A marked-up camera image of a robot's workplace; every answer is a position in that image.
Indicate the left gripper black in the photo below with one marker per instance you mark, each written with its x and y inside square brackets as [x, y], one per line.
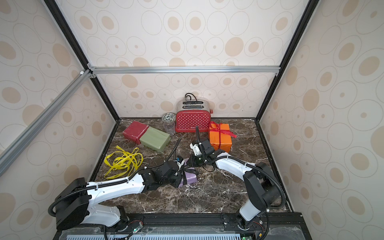
[177, 183]

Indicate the purple gift box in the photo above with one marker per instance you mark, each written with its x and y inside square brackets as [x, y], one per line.
[190, 177]

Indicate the green gift box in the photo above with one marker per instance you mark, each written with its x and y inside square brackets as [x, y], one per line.
[155, 139]

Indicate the yellow ribbon of red box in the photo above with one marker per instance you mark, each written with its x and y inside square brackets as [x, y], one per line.
[122, 163]

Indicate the red gift box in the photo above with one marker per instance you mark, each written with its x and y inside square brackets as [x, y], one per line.
[135, 131]

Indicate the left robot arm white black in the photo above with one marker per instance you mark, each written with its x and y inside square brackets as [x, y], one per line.
[81, 201]

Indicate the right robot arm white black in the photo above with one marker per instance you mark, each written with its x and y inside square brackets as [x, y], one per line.
[263, 189]

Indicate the orange gift box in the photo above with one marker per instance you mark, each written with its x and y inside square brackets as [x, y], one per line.
[220, 138]

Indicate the red ribbon bow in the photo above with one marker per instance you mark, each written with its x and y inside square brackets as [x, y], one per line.
[220, 129]

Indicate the red polka dot toaster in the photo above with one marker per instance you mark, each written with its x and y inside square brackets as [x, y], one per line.
[192, 113]

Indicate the clear plastic cup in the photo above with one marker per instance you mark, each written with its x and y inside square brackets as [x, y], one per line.
[169, 127]

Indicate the patterned ceramic bowl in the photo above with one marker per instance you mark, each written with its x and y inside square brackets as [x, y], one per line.
[169, 118]

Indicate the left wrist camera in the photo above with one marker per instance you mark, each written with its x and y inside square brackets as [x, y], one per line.
[180, 161]

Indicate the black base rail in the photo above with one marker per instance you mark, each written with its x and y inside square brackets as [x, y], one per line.
[226, 221]

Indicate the horizontal aluminium frame bar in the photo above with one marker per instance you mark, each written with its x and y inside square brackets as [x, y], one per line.
[186, 70]

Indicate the left aluminium frame bar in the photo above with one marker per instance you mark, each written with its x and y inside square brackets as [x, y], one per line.
[27, 136]

